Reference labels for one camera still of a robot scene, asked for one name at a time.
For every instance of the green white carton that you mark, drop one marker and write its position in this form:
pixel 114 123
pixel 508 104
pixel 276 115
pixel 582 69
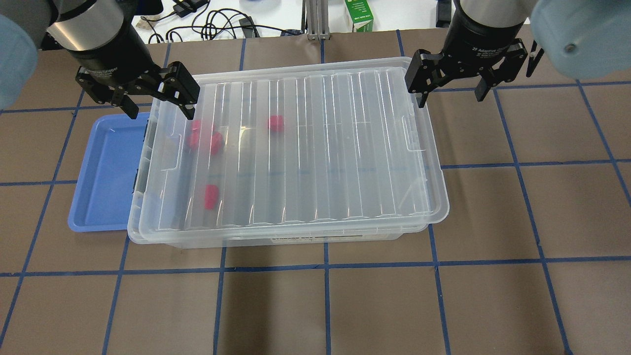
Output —
pixel 359 15

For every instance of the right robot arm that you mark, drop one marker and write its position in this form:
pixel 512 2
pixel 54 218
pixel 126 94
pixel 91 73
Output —
pixel 583 39

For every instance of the clear plastic box lid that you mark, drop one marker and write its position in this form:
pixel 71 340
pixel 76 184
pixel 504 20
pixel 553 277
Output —
pixel 305 148

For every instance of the clear plastic storage box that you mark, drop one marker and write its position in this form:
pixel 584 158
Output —
pixel 296 231

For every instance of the red block left cluster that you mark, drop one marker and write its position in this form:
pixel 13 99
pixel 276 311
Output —
pixel 194 141

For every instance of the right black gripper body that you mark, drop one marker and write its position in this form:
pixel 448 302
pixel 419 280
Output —
pixel 480 40

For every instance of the aluminium frame post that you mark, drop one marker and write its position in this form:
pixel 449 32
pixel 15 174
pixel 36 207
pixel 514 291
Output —
pixel 315 19

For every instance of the blue plastic tray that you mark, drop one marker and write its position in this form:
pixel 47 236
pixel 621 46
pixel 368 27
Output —
pixel 104 190

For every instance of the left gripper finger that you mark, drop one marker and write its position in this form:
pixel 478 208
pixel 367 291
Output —
pixel 173 84
pixel 103 94

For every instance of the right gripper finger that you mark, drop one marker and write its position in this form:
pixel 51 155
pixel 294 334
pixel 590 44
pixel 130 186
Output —
pixel 512 62
pixel 428 72

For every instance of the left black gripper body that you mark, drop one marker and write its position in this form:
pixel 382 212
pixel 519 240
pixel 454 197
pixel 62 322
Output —
pixel 114 58

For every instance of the red block upper cluster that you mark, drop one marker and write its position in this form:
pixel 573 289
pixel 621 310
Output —
pixel 196 127

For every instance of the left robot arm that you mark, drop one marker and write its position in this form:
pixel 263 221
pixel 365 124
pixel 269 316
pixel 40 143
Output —
pixel 24 24

